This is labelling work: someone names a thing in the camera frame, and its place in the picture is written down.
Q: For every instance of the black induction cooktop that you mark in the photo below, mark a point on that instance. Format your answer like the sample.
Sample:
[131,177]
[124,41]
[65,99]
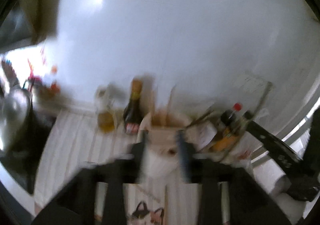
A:
[24,159]

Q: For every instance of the dark soy sauce bottle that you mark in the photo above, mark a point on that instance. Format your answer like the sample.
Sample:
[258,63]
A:
[132,115]

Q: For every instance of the red capped sauce bottle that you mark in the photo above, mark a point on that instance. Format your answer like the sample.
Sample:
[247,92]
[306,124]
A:
[231,119]

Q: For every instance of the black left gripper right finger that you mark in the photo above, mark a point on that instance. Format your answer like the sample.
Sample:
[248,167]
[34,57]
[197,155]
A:
[228,195]

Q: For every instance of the striped table mat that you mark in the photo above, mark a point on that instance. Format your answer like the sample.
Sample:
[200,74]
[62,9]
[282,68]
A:
[76,141]

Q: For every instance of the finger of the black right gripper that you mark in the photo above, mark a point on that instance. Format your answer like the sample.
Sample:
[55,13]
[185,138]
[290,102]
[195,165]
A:
[279,151]

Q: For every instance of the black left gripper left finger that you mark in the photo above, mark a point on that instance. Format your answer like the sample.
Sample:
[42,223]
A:
[75,202]

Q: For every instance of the white utensil holder canister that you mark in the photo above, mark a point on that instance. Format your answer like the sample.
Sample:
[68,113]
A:
[160,156]

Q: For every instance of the clear oil jug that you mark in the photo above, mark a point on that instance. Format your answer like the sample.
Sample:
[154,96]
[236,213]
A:
[106,114]

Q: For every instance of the steel pot with lid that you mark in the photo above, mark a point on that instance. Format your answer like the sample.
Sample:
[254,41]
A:
[15,113]

